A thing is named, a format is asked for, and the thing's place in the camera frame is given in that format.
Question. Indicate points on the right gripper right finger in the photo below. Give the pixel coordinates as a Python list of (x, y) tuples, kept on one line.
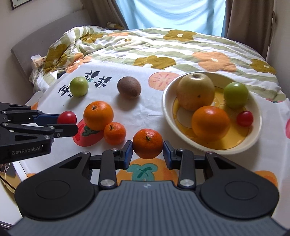
[(182, 160)]

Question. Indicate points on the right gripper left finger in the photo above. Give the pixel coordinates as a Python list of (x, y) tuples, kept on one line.
[(112, 160)]

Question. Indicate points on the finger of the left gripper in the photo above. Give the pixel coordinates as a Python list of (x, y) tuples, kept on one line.
[(44, 118), (64, 130)]

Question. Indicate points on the red cherry tomato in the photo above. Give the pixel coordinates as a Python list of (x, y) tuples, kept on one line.
[(245, 119), (67, 117)]

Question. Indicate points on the small mandarin with stem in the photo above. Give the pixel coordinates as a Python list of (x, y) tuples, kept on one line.
[(114, 133)]

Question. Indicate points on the large orange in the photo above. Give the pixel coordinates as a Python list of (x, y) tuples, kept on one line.
[(210, 123), (97, 115)]

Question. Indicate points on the green apple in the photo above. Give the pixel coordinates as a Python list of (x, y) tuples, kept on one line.
[(236, 95), (79, 86)]

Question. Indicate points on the brown kiwi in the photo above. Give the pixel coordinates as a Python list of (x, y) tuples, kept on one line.
[(129, 87)]

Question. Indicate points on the cream oval fruit bowl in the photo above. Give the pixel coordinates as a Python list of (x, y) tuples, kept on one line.
[(237, 140)]

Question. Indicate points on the large orange in bowl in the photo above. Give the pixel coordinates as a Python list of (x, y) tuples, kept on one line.
[(210, 123)]

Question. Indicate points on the white fruit print cloth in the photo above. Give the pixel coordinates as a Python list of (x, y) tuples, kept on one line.
[(269, 156)]

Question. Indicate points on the small cardboard box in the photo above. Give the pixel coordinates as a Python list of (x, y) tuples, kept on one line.
[(37, 61)]

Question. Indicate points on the yellow pear in bowl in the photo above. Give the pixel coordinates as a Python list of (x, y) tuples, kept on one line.
[(195, 90)]

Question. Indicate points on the red cherry tomato in bowl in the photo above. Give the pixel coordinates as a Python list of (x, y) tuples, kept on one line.
[(245, 119)]

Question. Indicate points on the grey bed headboard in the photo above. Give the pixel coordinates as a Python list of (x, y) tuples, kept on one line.
[(39, 41)]

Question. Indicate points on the green apple in bowl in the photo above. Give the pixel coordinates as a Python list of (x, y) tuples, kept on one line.
[(236, 95)]

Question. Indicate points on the floral striped quilt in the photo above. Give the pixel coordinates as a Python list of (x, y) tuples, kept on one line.
[(172, 50)]

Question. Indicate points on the brown left curtain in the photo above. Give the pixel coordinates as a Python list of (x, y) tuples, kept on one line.
[(105, 13)]

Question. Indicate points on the brown curtain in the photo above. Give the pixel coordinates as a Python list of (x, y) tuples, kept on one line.
[(250, 22), (105, 13)]

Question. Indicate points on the light blue window sheet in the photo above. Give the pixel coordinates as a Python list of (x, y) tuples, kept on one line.
[(202, 16)]

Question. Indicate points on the brown right curtain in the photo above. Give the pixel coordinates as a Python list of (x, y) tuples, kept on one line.
[(250, 22)]

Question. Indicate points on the framed wall picture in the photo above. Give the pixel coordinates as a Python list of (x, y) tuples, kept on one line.
[(16, 3)]

